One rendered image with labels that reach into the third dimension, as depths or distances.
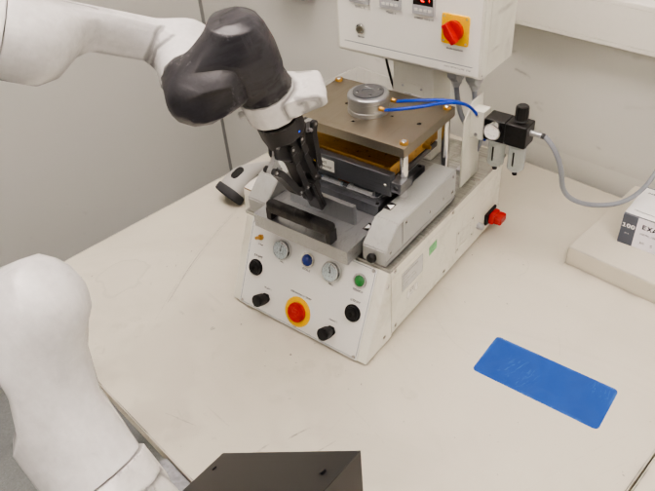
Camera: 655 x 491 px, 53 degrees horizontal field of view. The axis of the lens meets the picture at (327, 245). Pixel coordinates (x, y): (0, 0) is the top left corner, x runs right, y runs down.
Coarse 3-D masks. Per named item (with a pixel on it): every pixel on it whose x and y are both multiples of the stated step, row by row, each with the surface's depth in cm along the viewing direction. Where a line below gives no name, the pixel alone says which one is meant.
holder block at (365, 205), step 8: (424, 168) 130; (416, 176) 129; (328, 184) 127; (328, 192) 126; (336, 192) 125; (344, 192) 125; (344, 200) 125; (352, 200) 124; (360, 200) 122; (368, 200) 122; (384, 200) 122; (392, 200) 124; (360, 208) 123; (368, 208) 122; (376, 208) 121
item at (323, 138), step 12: (324, 144) 126; (336, 144) 126; (348, 144) 126; (432, 144) 129; (348, 156) 123; (360, 156) 122; (372, 156) 122; (384, 156) 121; (396, 156) 121; (408, 156) 123; (420, 156) 127; (384, 168) 119; (396, 168) 120; (408, 168) 124
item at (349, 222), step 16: (288, 192) 130; (304, 208) 126; (336, 208) 121; (352, 208) 118; (256, 224) 127; (272, 224) 124; (288, 224) 122; (336, 224) 121; (352, 224) 121; (304, 240) 120; (320, 240) 118; (336, 240) 117; (352, 240) 117; (336, 256) 117; (352, 256) 117
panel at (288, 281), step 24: (264, 240) 132; (288, 240) 128; (264, 264) 133; (288, 264) 129; (312, 264) 125; (360, 264) 120; (264, 288) 134; (288, 288) 130; (312, 288) 127; (336, 288) 123; (360, 288) 120; (264, 312) 135; (312, 312) 128; (336, 312) 124; (360, 312) 121; (312, 336) 128; (336, 336) 125; (360, 336) 122
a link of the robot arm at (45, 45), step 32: (32, 0) 81; (64, 0) 89; (32, 32) 79; (64, 32) 82; (96, 32) 91; (128, 32) 94; (160, 32) 96; (192, 32) 97; (0, 64) 79; (32, 64) 80; (64, 64) 85; (160, 64) 95
